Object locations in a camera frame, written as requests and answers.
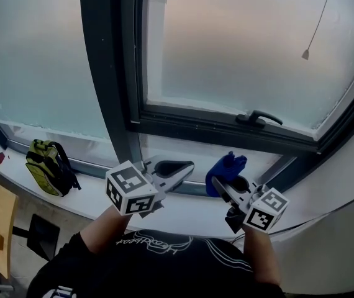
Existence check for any large frosted window pane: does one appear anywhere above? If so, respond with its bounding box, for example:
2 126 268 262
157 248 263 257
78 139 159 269
0 0 117 170

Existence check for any person's right forearm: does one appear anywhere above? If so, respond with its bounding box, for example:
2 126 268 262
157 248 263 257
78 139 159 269
242 227 282 289

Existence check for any window blind pull cord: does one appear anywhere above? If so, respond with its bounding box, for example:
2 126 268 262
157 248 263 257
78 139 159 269
301 0 334 61

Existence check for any white window sill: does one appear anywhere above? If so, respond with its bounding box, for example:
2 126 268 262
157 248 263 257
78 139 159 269
0 132 354 240

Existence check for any person's left forearm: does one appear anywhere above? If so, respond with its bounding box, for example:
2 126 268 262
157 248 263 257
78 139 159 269
80 205 131 255

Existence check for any black table base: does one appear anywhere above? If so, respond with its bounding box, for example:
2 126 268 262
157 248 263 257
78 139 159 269
11 214 61 261

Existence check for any black window handle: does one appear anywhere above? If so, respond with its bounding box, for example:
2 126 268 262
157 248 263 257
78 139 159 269
235 109 283 127

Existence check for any blue cloth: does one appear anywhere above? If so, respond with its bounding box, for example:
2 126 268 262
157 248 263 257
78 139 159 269
205 151 248 197

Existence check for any person's black printed t-shirt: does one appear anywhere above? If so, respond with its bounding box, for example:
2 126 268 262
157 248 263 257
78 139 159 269
26 228 286 298

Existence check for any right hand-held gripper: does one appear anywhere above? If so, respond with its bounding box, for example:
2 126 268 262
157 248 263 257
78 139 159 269
211 174 291 235

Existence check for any frosted opening window pane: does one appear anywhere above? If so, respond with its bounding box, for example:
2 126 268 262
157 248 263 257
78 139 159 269
147 0 354 133

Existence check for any green and black backpack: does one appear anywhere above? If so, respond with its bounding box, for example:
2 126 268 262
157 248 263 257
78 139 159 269
25 139 81 197

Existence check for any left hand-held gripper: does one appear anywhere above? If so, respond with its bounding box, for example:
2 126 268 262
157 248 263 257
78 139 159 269
105 155 196 219

